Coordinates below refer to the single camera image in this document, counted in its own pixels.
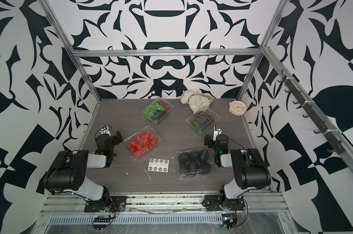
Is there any strawberry clamshell box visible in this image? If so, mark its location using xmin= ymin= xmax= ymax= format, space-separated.
xmin=123 ymin=125 xmax=160 ymax=159

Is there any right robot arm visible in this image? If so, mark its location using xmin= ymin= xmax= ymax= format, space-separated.
xmin=204 ymin=134 xmax=271 ymax=209

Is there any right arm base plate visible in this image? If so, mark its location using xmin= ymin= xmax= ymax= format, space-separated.
xmin=202 ymin=195 xmax=246 ymax=211

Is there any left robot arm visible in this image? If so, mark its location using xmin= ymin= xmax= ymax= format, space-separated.
xmin=42 ymin=130 xmax=123 ymax=207

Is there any purple grape clamshell box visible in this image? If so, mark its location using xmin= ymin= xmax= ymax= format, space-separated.
xmin=186 ymin=108 xmax=220 ymax=135

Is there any right circuit board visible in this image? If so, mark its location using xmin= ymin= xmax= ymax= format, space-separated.
xmin=222 ymin=214 xmax=237 ymax=229

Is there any black wall hook rail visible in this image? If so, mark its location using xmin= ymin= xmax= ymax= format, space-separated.
xmin=279 ymin=70 xmax=346 ymax=155

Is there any avocado clamshell box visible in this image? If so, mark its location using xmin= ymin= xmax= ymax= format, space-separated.
xmin=176 ymin=147 xmax=214 ymax=177

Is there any circuit board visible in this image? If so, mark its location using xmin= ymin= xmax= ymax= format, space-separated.
xmin=222 ymin=214 xmax=237 ymax=229
xmin=92 ymin=216 xmax=113 ymax=230

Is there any aluminium frame rail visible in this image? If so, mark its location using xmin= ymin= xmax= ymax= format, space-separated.
xmin=40 ymin=190 xmax=290 ymax=215

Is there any white sticker sheet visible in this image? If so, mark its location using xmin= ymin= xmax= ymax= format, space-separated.
xmin=147 ymin=159 xmax=170 ymax=173

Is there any cream plush toy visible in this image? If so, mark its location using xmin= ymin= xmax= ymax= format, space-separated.
xmin=180 ymin=89 xmax=213 ymax=114

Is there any green and red grape box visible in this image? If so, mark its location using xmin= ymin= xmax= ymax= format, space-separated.
xmin=141 ymin=97 xmax=174 ymax=124

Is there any left circuit board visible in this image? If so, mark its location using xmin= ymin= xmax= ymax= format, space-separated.
xmin=92 ymin=216 xmax=113 ymax=230

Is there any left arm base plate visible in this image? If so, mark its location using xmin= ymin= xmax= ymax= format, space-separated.
xmin=84 ymin=196 xmax=128 ymax=213

